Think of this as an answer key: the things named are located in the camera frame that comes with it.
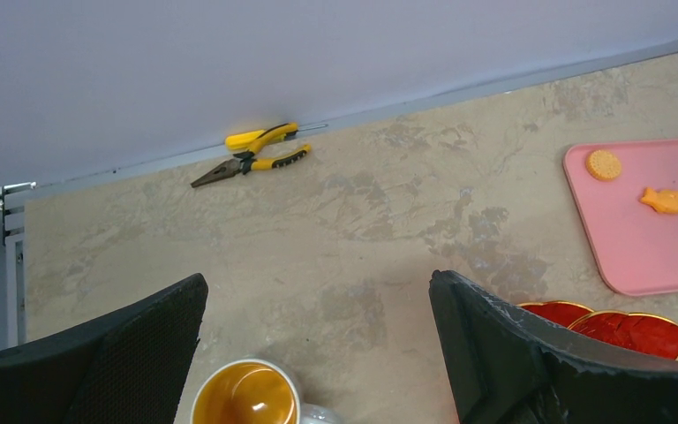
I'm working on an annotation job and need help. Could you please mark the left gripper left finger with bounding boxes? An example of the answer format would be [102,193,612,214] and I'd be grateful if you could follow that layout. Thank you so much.
[0,274,208,423]

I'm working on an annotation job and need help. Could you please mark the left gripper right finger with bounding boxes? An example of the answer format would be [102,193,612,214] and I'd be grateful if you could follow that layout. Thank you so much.
[429,270,678,423]

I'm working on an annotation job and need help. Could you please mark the red three-tier cake stand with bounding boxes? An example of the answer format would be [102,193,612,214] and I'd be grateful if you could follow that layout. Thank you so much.
[520,300,678,361]

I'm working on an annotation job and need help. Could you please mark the pink serving tray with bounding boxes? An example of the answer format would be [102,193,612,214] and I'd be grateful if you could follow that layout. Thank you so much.
[563,139,678,296]

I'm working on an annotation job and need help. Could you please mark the round orange cookie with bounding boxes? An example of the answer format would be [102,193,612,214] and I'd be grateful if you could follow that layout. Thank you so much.
[585,149,622,181]

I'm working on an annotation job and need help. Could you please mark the orange duck pastry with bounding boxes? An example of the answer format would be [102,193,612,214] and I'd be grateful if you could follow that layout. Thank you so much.
[639,187,678,215]

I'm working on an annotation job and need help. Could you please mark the white mug with tea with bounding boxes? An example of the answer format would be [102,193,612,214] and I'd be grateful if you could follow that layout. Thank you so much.
[190,359,343,424]

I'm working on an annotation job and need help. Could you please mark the yellow-handled pliers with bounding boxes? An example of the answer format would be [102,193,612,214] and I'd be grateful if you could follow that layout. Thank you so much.
[190,122,328,189]

